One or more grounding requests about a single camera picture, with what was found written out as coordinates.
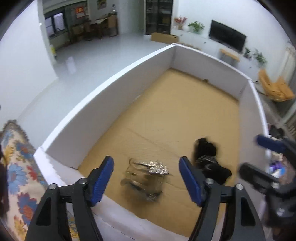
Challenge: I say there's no black fabric item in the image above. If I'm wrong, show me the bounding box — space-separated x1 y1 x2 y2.
193 138 232 185

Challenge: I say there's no yellow armchair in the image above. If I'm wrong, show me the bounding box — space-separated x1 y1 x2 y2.
258 69 295 102

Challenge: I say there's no small wooden side table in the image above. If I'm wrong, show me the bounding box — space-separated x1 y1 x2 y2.
219 48 240 62

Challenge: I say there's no large white cardboard box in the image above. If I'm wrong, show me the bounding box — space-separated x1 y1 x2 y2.
34 44 271 240

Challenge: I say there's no green potted plant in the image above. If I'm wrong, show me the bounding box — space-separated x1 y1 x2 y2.
188 21 205 34

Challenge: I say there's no brown cardboard box on floor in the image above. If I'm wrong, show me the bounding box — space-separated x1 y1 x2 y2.
151 32 179 44

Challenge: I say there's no red flower vase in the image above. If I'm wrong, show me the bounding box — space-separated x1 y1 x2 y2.
174 16 187 30

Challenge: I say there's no black glass cabinet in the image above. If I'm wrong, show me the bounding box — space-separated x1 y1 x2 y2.
145 0 173 35

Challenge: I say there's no black wall television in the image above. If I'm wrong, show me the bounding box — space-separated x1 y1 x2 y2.
209 20 246 53

